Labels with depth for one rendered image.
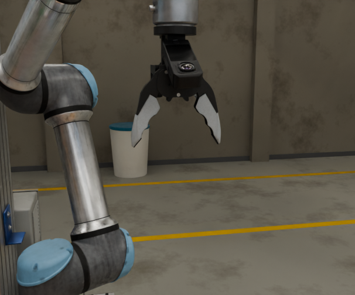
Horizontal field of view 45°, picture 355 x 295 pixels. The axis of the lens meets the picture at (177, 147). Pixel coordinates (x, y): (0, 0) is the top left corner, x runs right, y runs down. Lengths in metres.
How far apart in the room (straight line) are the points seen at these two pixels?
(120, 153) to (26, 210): 4.77
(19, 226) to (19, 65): 0.61
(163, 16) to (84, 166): 0.45
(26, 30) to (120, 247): 0.52
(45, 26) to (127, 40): 5.83
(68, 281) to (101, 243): 0.11
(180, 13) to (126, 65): 5.92
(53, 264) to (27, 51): 0.43
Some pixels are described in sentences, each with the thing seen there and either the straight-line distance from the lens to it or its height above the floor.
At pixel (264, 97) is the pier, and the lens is 7.04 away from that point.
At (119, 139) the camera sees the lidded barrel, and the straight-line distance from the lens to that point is 6.04.
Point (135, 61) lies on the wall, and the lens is 6.63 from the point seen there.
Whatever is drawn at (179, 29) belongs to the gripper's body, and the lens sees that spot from 0.71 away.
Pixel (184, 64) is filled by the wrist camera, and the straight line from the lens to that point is 0.64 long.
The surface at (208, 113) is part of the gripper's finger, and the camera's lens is 0.73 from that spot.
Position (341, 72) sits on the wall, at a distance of 7.78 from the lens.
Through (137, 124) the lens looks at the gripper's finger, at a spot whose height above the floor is 1.56.
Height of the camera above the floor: 1.67
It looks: 12 degrees down
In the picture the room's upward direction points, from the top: straight up
